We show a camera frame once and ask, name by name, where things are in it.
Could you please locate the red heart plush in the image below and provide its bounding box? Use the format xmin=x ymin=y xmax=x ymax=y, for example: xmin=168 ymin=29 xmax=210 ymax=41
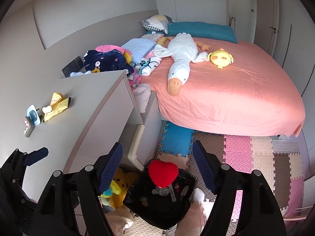
xmin=147 ymin=159 xmax=179 ymax=188

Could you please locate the black trash bag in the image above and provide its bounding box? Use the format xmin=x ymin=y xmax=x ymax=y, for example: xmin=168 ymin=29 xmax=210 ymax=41
xmin=123 ymin=168 xmax=197 ymax=230

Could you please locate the grey corner guard with tape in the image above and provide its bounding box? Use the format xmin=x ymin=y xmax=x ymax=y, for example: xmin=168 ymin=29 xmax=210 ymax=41
xmin=23 ymin=116 xmax=35 ymax=137

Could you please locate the yellow bear plush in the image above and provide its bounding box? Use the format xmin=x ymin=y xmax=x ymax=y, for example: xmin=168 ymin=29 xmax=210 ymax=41
xmin=99 ymin=167 xmax=139 ymax=209

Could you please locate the blue whale blister package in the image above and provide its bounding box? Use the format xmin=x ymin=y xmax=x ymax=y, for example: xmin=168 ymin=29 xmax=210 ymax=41
xmin=26 ymin=104 xmax=41 ymax=126

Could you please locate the white plastic clip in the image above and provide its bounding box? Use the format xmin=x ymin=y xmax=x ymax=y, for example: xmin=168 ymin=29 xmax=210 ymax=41
xmin=42 ymin=105 xmax=52 ymax=114

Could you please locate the small yellow snack packet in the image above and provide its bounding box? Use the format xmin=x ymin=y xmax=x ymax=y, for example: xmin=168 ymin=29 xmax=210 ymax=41
xmin=44 ymin=97 xmax=71 ymax=122

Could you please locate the yellow soybean milk bag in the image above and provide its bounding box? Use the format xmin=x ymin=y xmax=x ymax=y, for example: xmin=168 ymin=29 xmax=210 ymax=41
xmin=50 ymin=92 xmax=65 ymax=110

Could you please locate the colourful foam floor mat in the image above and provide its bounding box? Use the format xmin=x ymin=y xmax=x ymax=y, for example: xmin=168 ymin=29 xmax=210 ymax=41
xmin=118 ymin=120 xmax=306 ymax=236

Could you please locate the pink bed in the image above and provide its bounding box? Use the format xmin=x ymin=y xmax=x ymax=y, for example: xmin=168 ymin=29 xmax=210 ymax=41
xmin=142 ymin=38 xmax=305 ymax=136

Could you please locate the navy rabbit blanket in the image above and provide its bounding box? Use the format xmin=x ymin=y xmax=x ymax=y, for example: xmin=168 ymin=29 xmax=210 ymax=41
xmin=83 ymin=50 xmax=134 ymax=76

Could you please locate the yellow chick plush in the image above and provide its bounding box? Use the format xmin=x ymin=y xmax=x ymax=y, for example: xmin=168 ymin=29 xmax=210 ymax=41
xmin=207 ymin=49 xmax=234 ymax=69

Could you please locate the pink clothing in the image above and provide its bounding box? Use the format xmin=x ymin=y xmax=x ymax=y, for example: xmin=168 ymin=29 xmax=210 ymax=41
xmin=95 ymin=45 xmax=124 ymax=54

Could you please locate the light blue folded blanket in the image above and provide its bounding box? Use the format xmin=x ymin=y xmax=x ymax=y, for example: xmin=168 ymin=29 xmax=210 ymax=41
xmin=122 ymin=38 xmax=157 ymax=63

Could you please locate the white goose plush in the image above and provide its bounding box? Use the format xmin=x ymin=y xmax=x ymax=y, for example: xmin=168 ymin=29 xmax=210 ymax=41
xmin=153 ymin=32 xmax=210 ymax=96

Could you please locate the teal pillow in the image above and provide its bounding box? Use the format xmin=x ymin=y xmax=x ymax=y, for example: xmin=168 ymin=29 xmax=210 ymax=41
xmin=147 ymin=21 xmax=238 ymax=44

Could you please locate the checkered patchwork pillow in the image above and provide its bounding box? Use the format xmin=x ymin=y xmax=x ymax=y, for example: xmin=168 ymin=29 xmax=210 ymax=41
xmin=140 ymin=14 xmax=174 ymax=34

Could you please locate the black wall socket panel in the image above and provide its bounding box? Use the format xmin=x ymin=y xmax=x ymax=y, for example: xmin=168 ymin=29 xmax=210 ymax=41
xmin=62 ymin=56 xmax=84 ymax=77

